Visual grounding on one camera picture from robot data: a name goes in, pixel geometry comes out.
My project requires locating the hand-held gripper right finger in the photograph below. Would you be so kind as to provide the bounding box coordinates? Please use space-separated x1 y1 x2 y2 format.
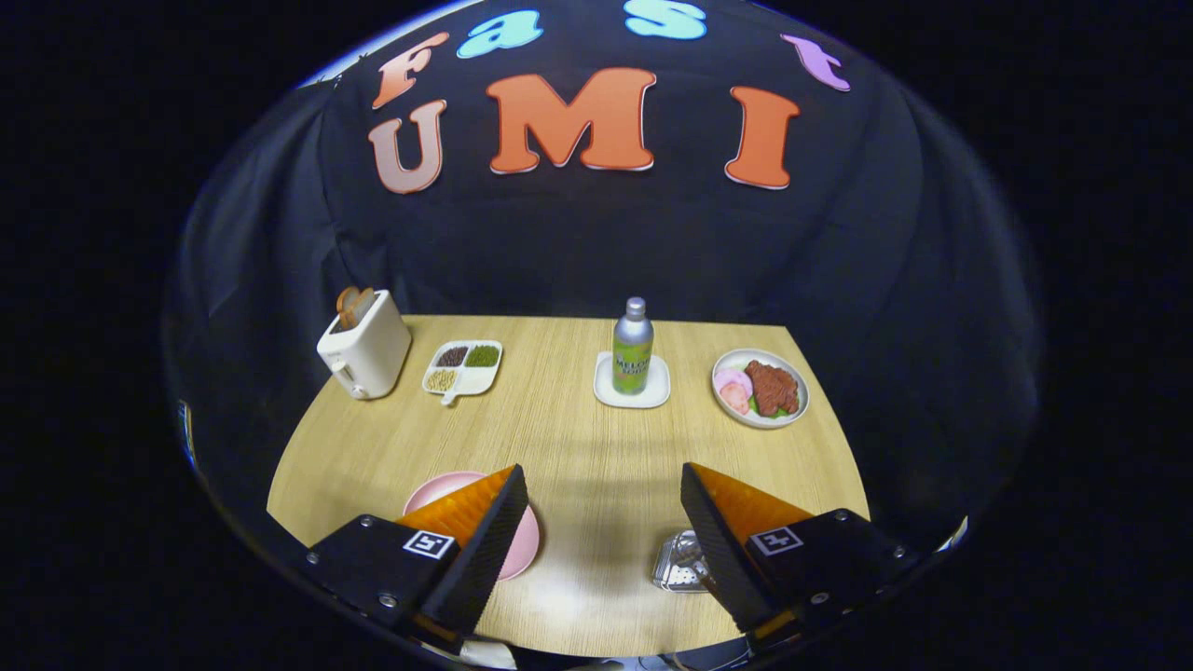
679 461 919 653

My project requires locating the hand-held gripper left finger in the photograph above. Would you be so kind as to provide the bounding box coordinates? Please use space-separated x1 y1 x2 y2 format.
303 463 529 653

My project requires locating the pink plate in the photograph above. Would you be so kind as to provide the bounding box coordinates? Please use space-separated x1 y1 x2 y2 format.
402 471 542 582

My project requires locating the white food plate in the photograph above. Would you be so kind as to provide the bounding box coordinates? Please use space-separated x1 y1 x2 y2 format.
711 349 811 430

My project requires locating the pink onion slice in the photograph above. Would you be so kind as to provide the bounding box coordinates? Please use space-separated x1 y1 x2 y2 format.
715 367 754 416

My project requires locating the white divided dish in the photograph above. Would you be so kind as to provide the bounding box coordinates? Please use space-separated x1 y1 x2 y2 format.
421 339 504 407

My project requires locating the white square coaster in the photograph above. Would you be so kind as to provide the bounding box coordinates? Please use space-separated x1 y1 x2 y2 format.
593 352 672 410

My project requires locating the red meat piece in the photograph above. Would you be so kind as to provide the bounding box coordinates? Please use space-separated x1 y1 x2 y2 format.
744 360 801 418

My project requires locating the green soda bottle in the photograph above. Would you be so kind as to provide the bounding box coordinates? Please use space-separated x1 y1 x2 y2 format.
611 296 655 396

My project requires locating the cream toaster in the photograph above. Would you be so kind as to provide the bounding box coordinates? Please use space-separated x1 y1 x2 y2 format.
316 289 413 402

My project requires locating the brown toast slice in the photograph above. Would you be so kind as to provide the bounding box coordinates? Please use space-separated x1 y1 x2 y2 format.
336 285 376 332

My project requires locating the metal wire basket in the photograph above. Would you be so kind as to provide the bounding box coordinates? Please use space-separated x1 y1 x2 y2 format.
651 529 714 594

